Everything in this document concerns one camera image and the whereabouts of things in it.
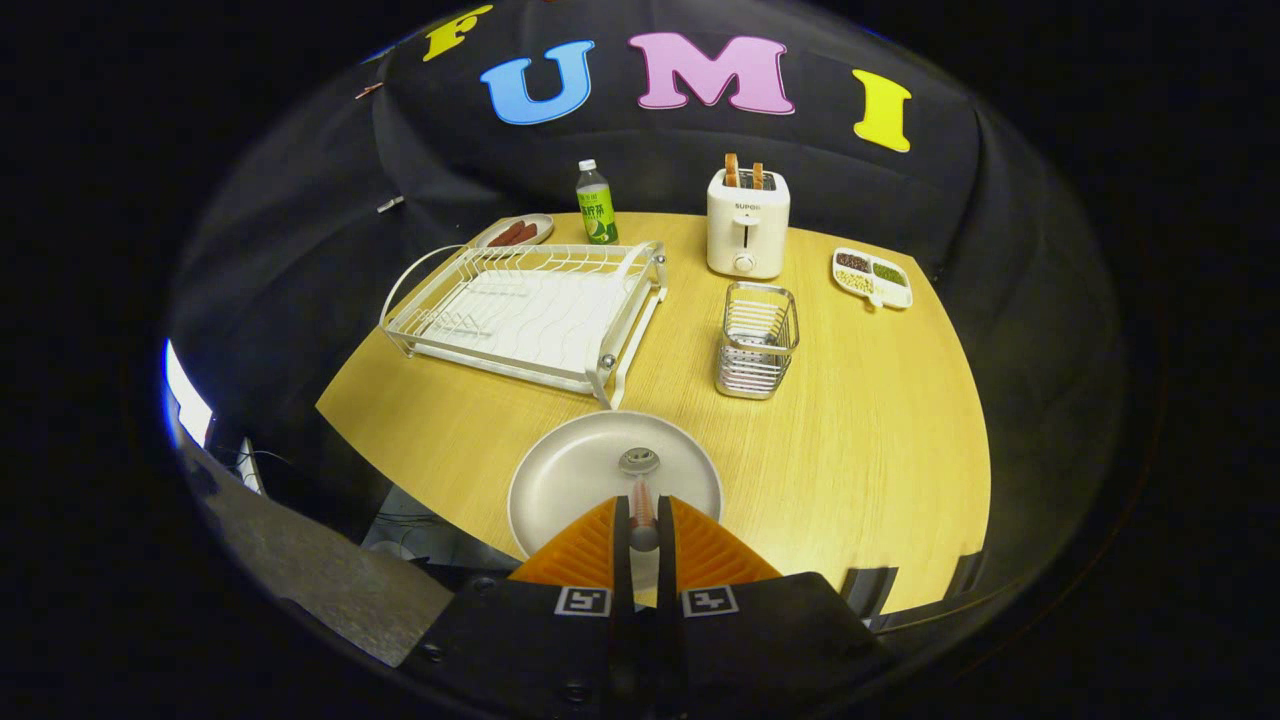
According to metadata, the spoon with reddish handle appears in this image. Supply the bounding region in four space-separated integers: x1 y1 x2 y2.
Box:
617 446 662 554

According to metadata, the metal wire basket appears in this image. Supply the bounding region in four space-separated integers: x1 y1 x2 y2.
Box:
715 281 801 401

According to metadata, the white toaster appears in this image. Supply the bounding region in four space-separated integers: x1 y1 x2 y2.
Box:
706 167 791 280

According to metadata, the small beige plate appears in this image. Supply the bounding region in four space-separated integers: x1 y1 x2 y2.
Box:
475 213 555 249

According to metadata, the green label drink bottle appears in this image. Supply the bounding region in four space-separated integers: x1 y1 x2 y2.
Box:
576 159 619 246

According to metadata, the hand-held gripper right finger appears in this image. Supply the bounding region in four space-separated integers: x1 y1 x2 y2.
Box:
655 495 896 720

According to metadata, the white round plate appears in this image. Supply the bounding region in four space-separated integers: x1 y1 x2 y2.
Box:
507 410 724 608

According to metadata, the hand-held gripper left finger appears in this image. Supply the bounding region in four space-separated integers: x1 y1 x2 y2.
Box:
400 495 637 720

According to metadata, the black backdrop cloth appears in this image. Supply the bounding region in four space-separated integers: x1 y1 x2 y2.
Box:
165 0 1121 601

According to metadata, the white wire dish rack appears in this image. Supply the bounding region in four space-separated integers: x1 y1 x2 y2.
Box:
380 240 669 409

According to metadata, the white divided dish with beans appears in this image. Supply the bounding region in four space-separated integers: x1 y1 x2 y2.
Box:
831 247 914 310

